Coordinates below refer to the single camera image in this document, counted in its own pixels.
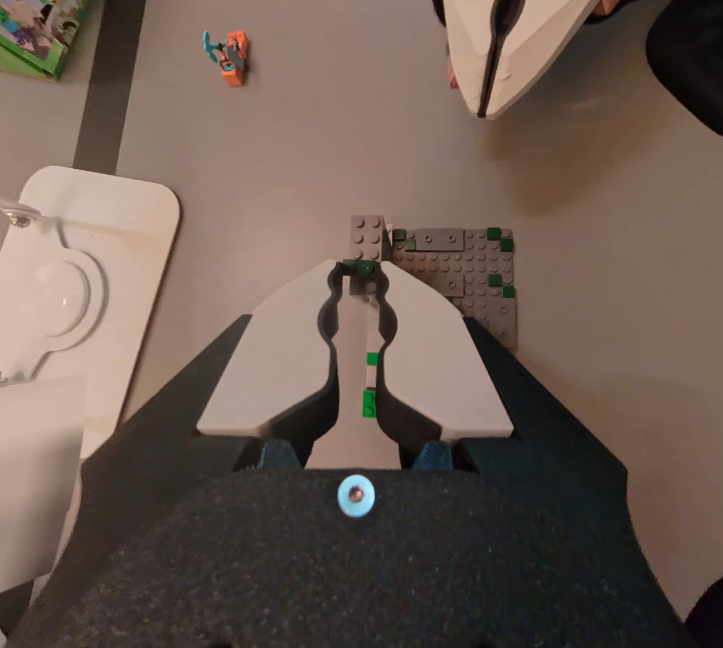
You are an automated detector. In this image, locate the grey green toy brick assembly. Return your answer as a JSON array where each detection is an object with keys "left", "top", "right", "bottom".
[{"left": 338, "top": 215, "right": 394, "bottom": 422}]

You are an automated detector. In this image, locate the orange toy brick minifigure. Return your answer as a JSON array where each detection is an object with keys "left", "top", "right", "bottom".
[{"left": 202, "top": 29, "right": 251, "bottom": 88}]

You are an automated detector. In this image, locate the grey desk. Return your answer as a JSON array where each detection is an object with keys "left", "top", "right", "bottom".
[{"left": 0, "top": 0, "right": 723, "bottom": 626}]

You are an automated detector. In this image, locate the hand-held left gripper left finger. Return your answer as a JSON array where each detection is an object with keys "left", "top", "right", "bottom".
[{"left": 197, "top": 259, "right": 344, "bottom": 462}]

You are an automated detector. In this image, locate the white booklet stand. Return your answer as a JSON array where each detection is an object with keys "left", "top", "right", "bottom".
[{"left": 0, "top": 166, "right": 182, "bottom": 595}]

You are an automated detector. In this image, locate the black desk cable strip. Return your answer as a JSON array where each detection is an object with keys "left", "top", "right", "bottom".
[{"left": 72, "top": 0, "right": 162, "bottom": 174}]

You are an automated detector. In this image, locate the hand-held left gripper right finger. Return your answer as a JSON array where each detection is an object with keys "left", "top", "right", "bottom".
[{"left": 376, "top": 261, "right": 515, "bottom": 462}]

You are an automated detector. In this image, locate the grey toy brick baseplate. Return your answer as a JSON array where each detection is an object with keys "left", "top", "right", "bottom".
[{"left": 389, "top": 227, "right": 518, "bottom": 351}]

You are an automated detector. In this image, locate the black mesh chair armrest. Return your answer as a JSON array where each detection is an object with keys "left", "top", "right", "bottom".
[
  {"left": 685, "top": 575, "right": 723, "bottom": 648},
  {"left": 645, "top": 0, "right": 723, "bottom": 136}
]

